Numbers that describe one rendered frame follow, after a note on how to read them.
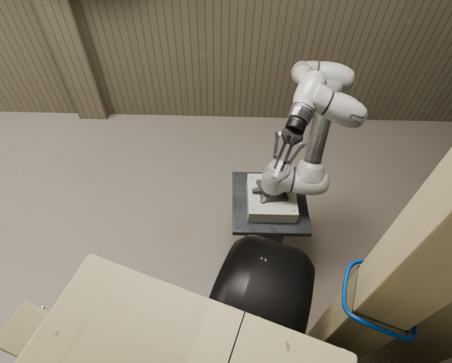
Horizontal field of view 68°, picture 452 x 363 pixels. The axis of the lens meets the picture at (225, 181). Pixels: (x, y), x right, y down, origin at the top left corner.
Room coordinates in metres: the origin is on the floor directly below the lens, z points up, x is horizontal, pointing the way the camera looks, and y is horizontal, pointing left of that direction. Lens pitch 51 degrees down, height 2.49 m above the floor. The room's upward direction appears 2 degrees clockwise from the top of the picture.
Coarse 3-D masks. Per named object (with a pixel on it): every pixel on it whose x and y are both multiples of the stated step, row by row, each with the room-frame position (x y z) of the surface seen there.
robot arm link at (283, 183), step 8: (272, 160) 1.35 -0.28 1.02; (280, 160) 1.34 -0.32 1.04; (272, 168) 1.28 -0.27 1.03; (288, 168) 1.29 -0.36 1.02; (264, 176) 1.29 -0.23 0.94; (280, 176) 1.24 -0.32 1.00; (288, 176) 1.26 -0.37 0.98; (264, 184) 1.27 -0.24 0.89; (272, 184) 1.24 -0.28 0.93; (280, 184) 1.23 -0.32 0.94; (288, 184) 1.23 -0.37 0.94; (272, 192) 1.24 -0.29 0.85; (280, 192) 1.26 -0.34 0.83
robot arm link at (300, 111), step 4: (292, 104) 1.04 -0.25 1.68; (296, 104) 1.02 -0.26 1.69; (300, 104) 1.01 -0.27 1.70; (304, 104) 1.01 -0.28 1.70; (292, 108) 1.02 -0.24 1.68; (296, 108) 1.01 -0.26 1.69; (300, 108) 1.00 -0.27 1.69; (304, 108) 1.00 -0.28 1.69; (308, 108) 1.00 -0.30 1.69; (292, 112) 1.00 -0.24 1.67; (296, 112) 0.99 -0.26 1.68; (300, 112) 0.99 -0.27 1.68; (304, 112) 0.99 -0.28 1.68; (308, 112) 0.99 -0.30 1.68; (312, 112) 1.00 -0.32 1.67; (288, 116) 1.00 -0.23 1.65; (292, 116) 0.99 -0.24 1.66; (296, 116) 0.98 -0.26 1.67; (300, 116) 0.97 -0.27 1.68; (304, 116) 0.97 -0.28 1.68; (308, 116) 0.98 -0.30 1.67; (312, 116) 1.01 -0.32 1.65; (304, 120) 0.97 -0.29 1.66; (308, 120) 0.97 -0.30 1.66; (308, 124) 0.98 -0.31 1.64
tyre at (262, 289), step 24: (240, 240) 0.61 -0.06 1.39; (264, 240) 0.61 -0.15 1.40; (240, 264) 0.47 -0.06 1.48; (264, 264) 0.47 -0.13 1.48; (288, 264) 0.48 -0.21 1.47; (312, 264) 0.53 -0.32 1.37; (216, 288) 0.40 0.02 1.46; (240, 288) 0.39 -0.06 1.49; (264, 288) 0.39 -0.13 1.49; (288, 288) 0.39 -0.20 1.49; (312, 288) 0.42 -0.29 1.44; (264, 312) 0.32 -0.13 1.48; (288, 312) 0.32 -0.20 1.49
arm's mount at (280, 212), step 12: (252, 180) 1.40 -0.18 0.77; (288, 192) 1.31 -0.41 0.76; (252, 204) 1.22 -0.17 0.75; (264, 204) 1.22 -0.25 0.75; (276, 204) 1.22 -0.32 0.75; (288, 204) 1.23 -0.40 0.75; (252, 216) 1.15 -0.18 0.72; (264, 216) 1.15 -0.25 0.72; (276, 216) 1.15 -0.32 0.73; (288, 216) 1.15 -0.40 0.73
